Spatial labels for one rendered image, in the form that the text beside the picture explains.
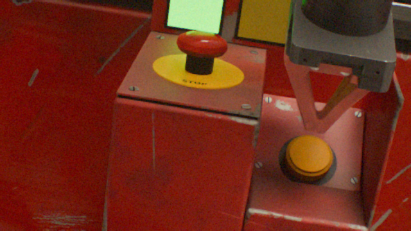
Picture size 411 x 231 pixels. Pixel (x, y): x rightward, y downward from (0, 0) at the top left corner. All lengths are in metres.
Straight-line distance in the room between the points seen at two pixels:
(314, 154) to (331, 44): 0.17
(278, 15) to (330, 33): 0.19
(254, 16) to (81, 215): 0.34
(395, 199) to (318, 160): 0.25
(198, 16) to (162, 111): 0.15
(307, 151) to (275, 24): 0.12
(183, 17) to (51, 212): 0.32
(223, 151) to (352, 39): 0.13
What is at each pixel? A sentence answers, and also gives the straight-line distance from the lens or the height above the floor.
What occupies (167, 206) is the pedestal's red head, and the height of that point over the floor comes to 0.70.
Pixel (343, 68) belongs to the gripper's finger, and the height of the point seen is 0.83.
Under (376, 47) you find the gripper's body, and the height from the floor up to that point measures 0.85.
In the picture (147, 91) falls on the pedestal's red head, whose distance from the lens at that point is 0.59.
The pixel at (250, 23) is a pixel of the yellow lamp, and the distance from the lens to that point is 0.71.
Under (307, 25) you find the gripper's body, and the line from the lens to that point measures 0.52.
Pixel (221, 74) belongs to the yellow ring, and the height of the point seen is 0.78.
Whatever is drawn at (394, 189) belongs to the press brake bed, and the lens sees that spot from 0.88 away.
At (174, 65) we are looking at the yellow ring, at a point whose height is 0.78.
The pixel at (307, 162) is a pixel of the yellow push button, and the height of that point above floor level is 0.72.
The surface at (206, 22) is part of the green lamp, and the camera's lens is 0.71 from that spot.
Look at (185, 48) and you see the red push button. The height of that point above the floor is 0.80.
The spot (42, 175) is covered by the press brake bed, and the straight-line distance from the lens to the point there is 0.91.
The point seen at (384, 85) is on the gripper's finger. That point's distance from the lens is 0.52.
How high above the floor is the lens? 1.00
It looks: 23 degrees down
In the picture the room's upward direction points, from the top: 8 degrees clockwise
